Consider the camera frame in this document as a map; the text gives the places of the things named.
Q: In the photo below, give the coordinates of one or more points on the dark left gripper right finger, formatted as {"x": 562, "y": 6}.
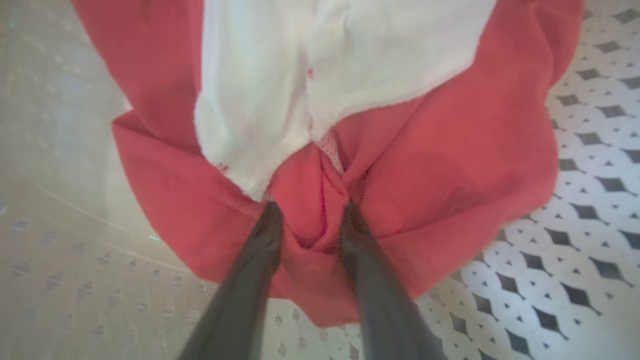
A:
{"x": 385, "y": 300}

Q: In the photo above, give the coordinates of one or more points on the beige plastic laundry basket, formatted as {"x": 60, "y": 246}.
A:
{"x": 575, "y": 250}

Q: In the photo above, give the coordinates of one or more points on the red and white garment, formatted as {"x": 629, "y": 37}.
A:
{"x": 450, "y": 165}

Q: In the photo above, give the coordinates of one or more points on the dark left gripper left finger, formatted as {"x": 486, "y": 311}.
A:
{"x": 240, "y": 300}

